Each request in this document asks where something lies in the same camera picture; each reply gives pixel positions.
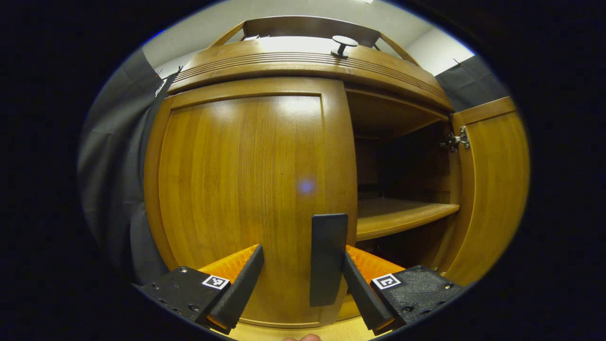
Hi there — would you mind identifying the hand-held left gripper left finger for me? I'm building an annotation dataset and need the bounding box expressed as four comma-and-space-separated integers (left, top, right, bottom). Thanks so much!
135, 244, 265, 334

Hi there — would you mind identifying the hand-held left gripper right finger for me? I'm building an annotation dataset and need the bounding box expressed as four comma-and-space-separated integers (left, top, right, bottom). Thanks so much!
342, 245, 467, 334

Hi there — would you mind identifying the black door handle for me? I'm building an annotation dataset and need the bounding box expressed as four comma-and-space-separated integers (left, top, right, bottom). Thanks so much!
309, 213, 349, 307

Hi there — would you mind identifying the wooden cabinet door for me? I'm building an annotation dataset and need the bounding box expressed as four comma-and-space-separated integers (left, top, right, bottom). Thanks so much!
445, 96, 531, 286
143, 77, 358, 329

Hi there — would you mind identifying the wooden double-door shoe cabinet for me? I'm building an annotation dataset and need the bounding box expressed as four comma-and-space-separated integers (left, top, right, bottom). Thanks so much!
143, 16, 531, 330

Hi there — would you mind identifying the wooden inner cabinet shelf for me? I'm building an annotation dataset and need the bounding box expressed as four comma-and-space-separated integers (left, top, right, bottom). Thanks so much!
356, 197, 461, 241

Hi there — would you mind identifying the metal door hinge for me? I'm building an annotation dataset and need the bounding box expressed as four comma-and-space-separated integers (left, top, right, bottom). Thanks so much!
439, 126, 471, 153

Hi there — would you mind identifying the wooden drawer with black knob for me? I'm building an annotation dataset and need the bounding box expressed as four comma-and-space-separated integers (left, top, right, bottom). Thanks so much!
168, 36, 455, 112

